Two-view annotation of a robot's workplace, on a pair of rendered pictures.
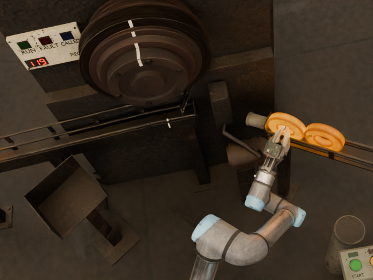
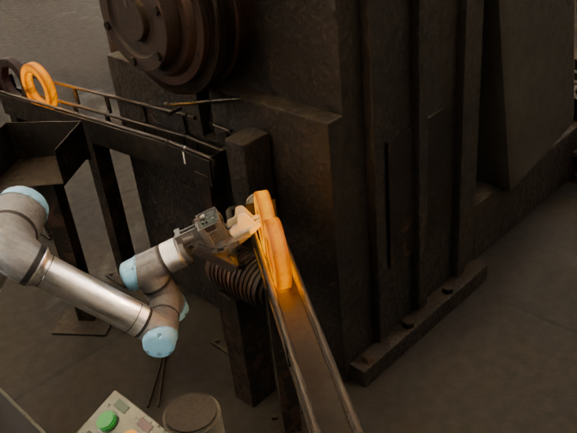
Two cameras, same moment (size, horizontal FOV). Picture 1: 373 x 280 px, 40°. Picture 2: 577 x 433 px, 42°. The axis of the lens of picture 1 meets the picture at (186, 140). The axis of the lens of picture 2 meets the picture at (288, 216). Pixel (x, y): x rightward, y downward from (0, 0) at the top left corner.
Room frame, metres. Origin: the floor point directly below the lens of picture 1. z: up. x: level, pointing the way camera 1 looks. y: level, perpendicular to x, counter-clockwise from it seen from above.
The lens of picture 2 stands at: (-0.19, -1.38, 1.65)
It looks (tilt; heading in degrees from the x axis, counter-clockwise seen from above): 32 degrees down; 39
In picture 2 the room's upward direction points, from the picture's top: 6 degrees counter-clockwise
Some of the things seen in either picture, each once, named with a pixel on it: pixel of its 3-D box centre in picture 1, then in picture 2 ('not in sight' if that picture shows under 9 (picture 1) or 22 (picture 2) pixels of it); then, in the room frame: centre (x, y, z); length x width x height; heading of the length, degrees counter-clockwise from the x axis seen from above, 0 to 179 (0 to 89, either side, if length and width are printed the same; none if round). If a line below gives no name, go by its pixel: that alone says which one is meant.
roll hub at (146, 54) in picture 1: (147, 79); (137, 15); (1.10, 0.06, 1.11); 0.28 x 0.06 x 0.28; 81
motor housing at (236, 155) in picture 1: (253, 170); (255, 332); (1.01, -0.26, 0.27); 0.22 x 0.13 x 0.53; 81
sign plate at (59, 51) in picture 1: (50, 47); not in sight; (1.35, 0.36, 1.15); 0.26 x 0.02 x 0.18; 81
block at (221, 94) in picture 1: (221, 104); (252, 173); (1.17, -0.19, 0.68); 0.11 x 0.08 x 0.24; 171
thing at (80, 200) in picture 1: (89, 219); (58, 233); (1.00, 0.55, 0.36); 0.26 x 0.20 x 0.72; 116
